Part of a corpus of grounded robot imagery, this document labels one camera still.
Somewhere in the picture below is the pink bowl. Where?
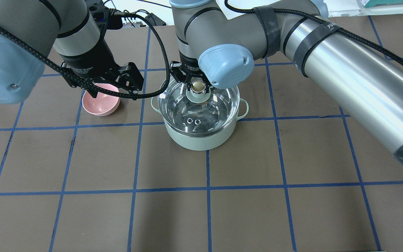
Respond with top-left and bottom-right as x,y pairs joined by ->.
82,91 -> 120,117

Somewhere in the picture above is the glass pot lid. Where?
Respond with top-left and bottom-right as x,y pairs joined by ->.
150,77 -> 240,138

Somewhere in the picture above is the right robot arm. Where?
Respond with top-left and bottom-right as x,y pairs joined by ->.
169,0 -> 403,166

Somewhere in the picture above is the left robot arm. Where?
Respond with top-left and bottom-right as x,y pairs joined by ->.
0,0 -> 144,105

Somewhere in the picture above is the mint green electric pot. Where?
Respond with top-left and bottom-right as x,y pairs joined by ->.
151,77 -> 249,151

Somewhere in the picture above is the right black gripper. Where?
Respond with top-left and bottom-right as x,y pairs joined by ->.
169,61 -> 207,84

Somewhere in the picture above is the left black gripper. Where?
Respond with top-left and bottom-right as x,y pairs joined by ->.
60,7 -> 144,99

